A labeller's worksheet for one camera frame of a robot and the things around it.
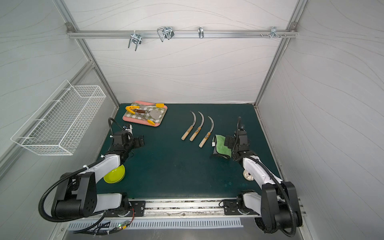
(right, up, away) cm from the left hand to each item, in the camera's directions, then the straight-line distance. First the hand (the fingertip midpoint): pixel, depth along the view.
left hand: (136, 137), depth 91 cm
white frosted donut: (+66, -21, -9) cm, 70 cm away
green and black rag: (+52, -7, -1) cm, 53 cm away
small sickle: (+32, +2, +11) cm, 34 cm away
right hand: (+63, 0, -2) cm, 63 cm away
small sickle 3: (+46, 0, +10) cm, 47 cm away
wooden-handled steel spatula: (+7, +15, +23) cm, 28 cm away
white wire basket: (-27, +9, -22) cm, 36 cm away
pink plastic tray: (-10, +11, +20) cm, 24 cm away
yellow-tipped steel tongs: (-14, +18, +23) cm, 33 cm away
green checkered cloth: (-5, +20, +27) cm, 34 cm away
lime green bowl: (-7, -20, -11) cm, 24 cm away
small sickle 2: (+39, +4, +13) cm, 42 cm away
